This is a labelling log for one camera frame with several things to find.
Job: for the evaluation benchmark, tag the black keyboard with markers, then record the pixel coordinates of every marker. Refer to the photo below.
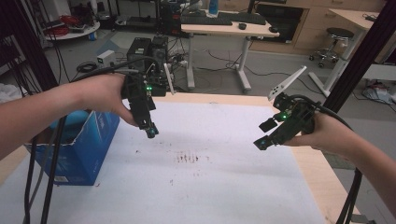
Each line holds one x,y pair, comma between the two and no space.
249,18
205,20

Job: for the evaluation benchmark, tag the wooden cabinet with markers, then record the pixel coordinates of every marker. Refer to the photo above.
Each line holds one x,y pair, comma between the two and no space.
314,25

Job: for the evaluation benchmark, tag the white crumpled cloth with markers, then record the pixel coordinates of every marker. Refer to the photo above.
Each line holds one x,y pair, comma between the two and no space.
9,92

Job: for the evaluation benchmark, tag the black computer mouse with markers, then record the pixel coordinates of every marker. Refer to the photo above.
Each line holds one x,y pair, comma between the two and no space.
242,26
273,29

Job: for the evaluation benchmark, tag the person's left hand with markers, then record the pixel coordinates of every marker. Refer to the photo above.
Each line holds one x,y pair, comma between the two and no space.
99,93

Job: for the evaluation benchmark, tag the light wooden side desk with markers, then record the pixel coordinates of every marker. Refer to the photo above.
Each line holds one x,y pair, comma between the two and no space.
351,17

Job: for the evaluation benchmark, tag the black metal frame post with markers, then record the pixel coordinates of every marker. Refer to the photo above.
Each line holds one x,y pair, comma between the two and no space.
364,53
28,49

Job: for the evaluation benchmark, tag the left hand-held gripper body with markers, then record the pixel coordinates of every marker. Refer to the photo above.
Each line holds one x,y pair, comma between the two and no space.
138,93

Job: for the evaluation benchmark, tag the black computer tower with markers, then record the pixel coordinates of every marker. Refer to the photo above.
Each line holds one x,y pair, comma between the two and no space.
159,46
138,48

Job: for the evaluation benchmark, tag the round white table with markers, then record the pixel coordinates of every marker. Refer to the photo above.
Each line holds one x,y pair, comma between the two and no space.
81,32

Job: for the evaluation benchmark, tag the white-legged wooden desk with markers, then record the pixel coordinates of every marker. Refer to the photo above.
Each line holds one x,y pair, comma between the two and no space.
224,30

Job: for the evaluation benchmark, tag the person's right hand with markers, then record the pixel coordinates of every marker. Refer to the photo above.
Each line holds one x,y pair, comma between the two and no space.
327,133

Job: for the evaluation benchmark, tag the white table mat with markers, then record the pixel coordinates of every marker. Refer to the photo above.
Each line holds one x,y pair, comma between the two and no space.
218,186

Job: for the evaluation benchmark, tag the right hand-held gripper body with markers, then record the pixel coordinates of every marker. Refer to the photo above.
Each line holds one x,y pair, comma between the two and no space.
295,119

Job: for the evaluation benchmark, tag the dark floor mat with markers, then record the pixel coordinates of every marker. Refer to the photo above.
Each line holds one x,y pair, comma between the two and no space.
333,161

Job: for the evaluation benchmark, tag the small white box device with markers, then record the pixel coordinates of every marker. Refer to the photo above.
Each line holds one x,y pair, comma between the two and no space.
106,57

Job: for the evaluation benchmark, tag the blue cardboard box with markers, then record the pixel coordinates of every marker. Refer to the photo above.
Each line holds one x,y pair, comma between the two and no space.
84,158

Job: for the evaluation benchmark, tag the black round stool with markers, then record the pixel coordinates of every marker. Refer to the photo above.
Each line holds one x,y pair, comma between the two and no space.
339,32

